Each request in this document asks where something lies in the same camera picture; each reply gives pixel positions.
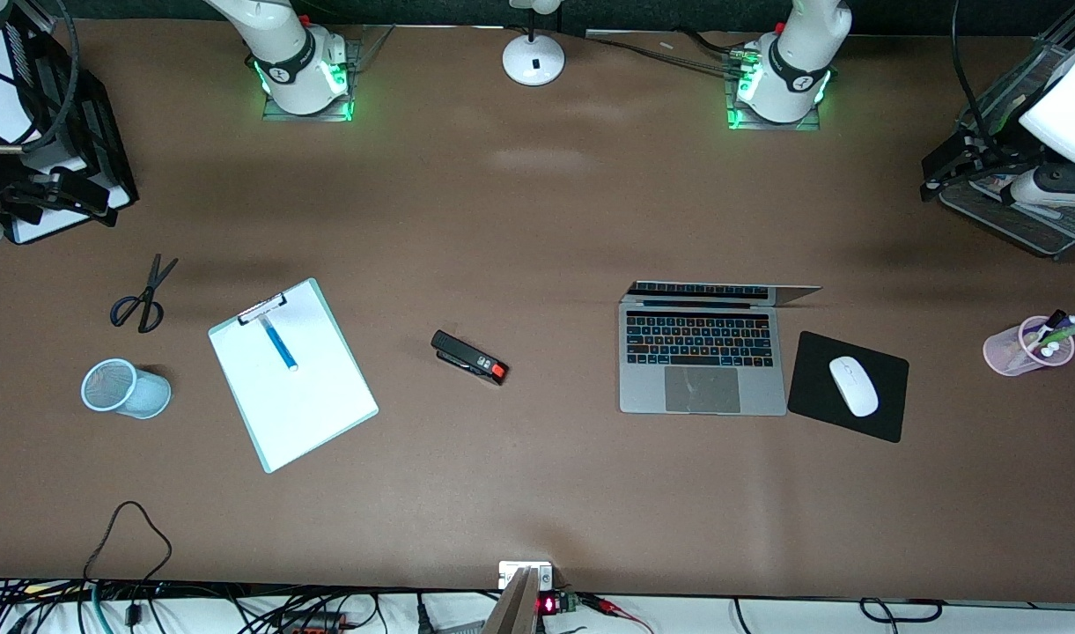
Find blue marker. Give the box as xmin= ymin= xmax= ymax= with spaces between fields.
xmin=260 ymin=315 xmax=299 ymax=372

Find silver laptop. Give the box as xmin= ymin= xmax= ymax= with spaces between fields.
xmin=619 ymin=282 xmax=822 ymax=417

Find grey mesh desk tray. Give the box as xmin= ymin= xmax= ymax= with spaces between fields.
xmin=939 ymin=35 xmax=1075 ymax=258

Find black stacked letter tray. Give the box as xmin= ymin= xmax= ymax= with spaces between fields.
xmin=0 ymin=18 xmax=139 ymax=246

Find black scissors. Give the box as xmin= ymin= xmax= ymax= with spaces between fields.
xmin=110 ymin=254 xmax=179 ymax=334

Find pink mesh pen cup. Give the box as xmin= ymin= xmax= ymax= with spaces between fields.
xmin=983 ymin=315 xmax=1075 ymax=378

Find blue mesh pen cup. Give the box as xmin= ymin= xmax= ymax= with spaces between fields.
xmin=81 ymin=358 xmax=173 ymax=420

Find white computer mouse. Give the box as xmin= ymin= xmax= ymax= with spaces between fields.
xmin=829 ymin=356 xmax=880 ymax=418

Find black mouse pad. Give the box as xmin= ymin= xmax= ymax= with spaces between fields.
xmin=787 ymin=331 xmax=909 ymax=444

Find white clipboard with paper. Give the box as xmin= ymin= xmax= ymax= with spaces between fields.
xmin=208 ymin=278 xmax=379 ymax=474

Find black stapler with red tip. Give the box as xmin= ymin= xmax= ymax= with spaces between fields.
xmin=431 ymin=330 xmax=509 ymax=387

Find white round lamp base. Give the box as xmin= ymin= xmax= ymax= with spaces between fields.
xmin=503 ymin=0 xmax=565 ymax=87

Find orange power strip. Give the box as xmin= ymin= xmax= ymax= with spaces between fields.
xmin=277 ymin=612 xmax=344 ymax=633

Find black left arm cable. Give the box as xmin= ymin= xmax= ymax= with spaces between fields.
xmin=953 ymin=0 xmax=1031 ymax=168

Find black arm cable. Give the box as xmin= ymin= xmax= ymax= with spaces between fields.
xmin=953 ymin=0 xmax=1031 ymax=168
xmin=9 ymin=0 xmax=81 ymax=159

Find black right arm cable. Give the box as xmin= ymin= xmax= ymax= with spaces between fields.
xmin=9 ymin=0 xmax=81 ymax=159

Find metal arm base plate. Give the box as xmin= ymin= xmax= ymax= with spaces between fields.
xmin=725 ymin=48 xmax=823 ymax=132
xmin=262 ymin=37 xmax=358 ymax=122

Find black base cable bundle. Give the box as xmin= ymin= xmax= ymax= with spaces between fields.
xmin=585 ymin=31 xmax=749 ymax=78

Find black looped cable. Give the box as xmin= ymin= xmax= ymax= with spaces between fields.
xmin=81 ymin=500 xmax=173 ymax=586

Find thin black cable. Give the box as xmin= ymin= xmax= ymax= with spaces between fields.
xmin=858 ymin=597 xmax=945 ymax=623

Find tangled cable bundle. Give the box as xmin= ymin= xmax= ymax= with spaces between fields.
xmin=0 ymin=577 xmax=494 ymax=634

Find red and black wire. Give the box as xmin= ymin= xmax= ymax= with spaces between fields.
xmin=577 ymin=594 xmax=654 ymax=634

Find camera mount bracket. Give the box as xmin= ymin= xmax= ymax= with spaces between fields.
xmin=482 ymin=561 xmax=556 ymax=634

